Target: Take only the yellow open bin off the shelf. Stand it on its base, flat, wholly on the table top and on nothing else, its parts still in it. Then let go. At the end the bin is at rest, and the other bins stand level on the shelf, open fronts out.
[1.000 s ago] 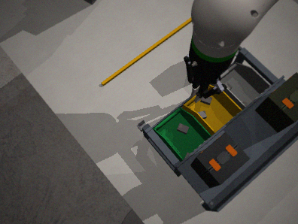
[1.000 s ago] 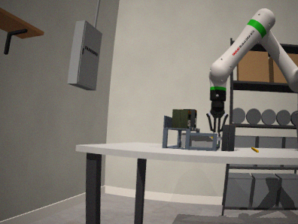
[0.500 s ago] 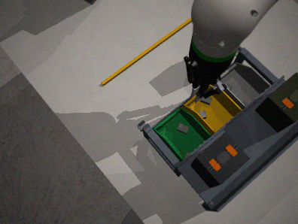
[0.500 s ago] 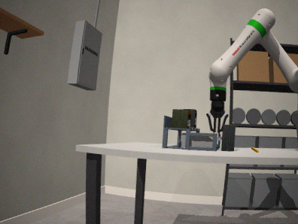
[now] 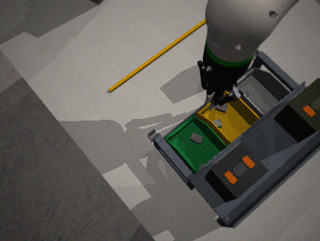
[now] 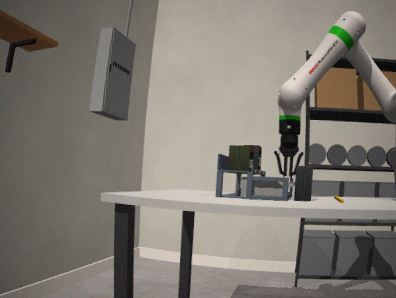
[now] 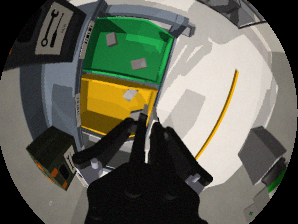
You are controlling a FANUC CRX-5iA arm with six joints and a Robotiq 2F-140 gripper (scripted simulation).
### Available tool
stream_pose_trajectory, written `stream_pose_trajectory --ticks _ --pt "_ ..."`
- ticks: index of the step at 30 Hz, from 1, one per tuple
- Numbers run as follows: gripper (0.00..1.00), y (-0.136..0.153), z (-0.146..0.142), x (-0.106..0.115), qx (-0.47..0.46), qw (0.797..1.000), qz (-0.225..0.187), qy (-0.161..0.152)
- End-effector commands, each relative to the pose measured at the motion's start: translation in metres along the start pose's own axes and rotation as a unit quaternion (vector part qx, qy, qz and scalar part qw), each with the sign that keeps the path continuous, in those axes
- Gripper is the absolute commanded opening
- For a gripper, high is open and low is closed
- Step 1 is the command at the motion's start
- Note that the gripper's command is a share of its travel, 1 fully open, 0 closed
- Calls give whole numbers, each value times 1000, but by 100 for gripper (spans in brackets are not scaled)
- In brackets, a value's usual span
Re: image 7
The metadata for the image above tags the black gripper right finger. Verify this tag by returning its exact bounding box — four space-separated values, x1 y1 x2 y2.
149 106 213 200

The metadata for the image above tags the green open bin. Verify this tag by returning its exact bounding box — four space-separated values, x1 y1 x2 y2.
83 17 174 85

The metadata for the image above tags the grey open bin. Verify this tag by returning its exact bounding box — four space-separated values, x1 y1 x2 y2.
82 127 135 169

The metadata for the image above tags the yellow long bar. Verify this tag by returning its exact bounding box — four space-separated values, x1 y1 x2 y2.
195 70 239 160

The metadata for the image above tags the yellow bin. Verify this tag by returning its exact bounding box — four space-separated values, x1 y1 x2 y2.
80 74 158 135

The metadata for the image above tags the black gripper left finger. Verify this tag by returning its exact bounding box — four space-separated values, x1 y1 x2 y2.
72 104 148 198

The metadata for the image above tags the grey metal shelf rack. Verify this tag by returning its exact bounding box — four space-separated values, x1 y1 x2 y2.
19 0 196 152

